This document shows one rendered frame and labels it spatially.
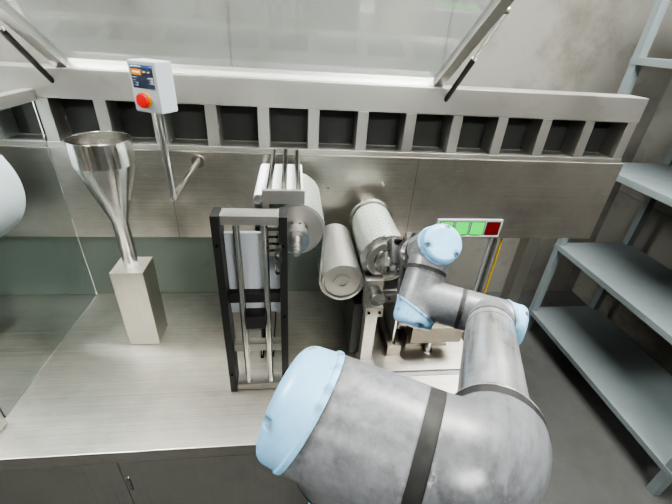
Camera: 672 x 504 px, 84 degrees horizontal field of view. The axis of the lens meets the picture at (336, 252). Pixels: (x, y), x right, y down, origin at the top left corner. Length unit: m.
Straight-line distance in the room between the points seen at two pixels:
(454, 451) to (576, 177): 1.37
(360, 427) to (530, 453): 0.13
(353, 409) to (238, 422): 0.79
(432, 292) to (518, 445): 0.38
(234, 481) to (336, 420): 0.94
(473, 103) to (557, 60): 1.55
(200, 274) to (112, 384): 0.46
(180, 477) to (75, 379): 0.40
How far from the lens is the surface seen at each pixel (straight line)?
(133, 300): 1.25
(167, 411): 1.15
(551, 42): 2.79
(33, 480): 1.35
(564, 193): 1.60
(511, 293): 1.98
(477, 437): 0.33
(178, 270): 1.48
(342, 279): 1.05
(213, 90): 1.22
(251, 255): 0.89
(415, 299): 0.68
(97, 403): 1.24
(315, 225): 0.96
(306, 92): 1.20
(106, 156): 1.03
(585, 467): 2.46
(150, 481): 1.27
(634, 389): 2.74
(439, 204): 1.38
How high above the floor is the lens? 1.78
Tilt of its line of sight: 31 degrees down
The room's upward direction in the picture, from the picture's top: 4 degrees clockwise
